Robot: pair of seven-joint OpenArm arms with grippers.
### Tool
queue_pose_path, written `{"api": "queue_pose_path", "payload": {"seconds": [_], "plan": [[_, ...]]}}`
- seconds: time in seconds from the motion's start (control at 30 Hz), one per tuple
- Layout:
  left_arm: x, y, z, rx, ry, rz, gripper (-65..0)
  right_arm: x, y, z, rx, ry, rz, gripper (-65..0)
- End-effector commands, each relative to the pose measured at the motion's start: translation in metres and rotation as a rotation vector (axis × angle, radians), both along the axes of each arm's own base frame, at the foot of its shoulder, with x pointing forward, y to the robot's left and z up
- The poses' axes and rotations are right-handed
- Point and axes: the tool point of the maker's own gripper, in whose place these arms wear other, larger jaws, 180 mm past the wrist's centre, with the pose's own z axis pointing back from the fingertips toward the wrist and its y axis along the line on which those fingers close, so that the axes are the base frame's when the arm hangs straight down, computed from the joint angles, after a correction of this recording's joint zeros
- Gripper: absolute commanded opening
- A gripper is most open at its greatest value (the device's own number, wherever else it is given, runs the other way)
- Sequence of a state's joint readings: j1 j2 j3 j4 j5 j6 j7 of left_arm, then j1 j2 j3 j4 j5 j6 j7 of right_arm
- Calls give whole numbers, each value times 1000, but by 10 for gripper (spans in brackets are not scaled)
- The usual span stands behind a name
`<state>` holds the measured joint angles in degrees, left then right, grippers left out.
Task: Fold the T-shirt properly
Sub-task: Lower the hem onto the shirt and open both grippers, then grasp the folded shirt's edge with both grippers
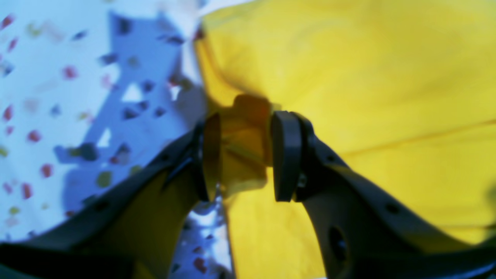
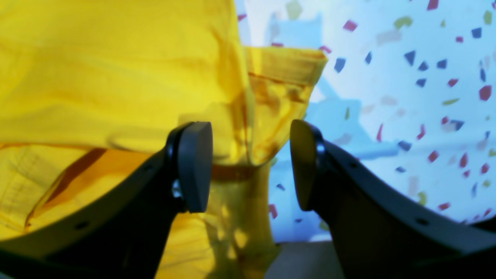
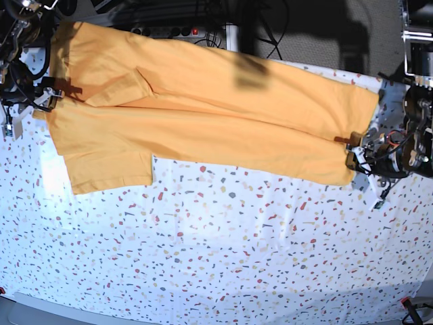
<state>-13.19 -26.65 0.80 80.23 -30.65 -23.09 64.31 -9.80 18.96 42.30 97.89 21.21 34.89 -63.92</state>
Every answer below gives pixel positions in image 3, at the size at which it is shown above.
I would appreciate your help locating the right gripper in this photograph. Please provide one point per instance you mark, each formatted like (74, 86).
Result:
(16, 89)

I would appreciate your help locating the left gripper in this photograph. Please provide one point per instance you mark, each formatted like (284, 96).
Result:
(396, 160)

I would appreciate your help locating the yellow T-shirt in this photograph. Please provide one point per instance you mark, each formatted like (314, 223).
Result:
(129, 98)

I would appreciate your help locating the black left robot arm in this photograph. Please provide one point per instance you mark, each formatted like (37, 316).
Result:
(416, 114)

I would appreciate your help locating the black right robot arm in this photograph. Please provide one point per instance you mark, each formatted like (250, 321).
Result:
(26, 24)

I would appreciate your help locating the white power strip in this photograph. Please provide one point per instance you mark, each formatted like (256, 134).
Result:
(170, 32)

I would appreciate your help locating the red black clamp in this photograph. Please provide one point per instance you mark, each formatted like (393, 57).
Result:
(412, 316)

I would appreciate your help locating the white terrazzo pattern tablecloth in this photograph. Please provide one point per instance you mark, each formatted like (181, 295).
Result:
(209, 244)

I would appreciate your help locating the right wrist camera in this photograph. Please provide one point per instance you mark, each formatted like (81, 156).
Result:
(13, 129)

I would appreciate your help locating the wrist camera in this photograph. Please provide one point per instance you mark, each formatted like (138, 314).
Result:
(13, 129)
(378, 204)

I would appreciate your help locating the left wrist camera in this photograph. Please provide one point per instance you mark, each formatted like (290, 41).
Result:
(378, 204)

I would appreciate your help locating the aluminium frame post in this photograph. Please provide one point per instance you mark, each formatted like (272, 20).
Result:
(232, 37)

